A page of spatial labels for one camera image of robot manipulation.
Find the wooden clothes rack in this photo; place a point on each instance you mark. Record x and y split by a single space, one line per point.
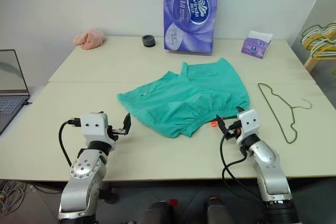
311 62

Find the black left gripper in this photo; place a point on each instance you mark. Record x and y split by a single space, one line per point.
115 131

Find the grey laptop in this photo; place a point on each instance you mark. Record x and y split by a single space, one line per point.
10 82

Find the pink cloth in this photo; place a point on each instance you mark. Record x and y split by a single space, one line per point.
90 40

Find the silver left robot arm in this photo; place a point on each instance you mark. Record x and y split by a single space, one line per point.
82 171

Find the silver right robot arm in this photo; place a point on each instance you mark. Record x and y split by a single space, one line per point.
270 171

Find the dark rounded shape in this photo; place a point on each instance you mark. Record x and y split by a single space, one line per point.
220 209
160 212

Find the green shorts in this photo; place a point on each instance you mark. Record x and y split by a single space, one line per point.
189 95

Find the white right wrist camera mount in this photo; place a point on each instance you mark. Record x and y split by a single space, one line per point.
248 123

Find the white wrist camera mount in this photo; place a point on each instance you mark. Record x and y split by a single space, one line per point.
93 127
248 123

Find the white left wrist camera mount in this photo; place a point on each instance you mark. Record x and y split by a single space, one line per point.
93 127

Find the purple tissue box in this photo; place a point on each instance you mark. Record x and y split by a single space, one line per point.
256 47

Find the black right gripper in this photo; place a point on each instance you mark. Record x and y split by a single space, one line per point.
232 130

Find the purple toilet paper pack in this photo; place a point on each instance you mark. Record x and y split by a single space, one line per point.
189 16

